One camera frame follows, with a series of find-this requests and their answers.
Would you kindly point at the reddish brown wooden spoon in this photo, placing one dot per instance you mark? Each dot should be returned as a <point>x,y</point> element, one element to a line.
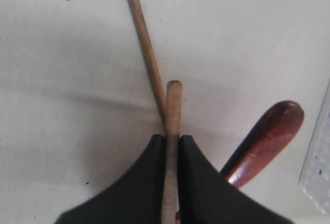
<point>277,127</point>

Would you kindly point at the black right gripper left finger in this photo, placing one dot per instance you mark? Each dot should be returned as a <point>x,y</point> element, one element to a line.
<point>136,197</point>

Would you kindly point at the wooden chopstick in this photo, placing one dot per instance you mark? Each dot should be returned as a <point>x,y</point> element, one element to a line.
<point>149,57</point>
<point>172,125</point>

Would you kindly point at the white perforated plastic basket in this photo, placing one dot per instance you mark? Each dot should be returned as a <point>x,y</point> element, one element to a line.
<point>314,177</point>

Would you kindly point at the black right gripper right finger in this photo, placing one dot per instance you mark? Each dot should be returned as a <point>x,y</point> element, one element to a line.
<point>206,197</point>

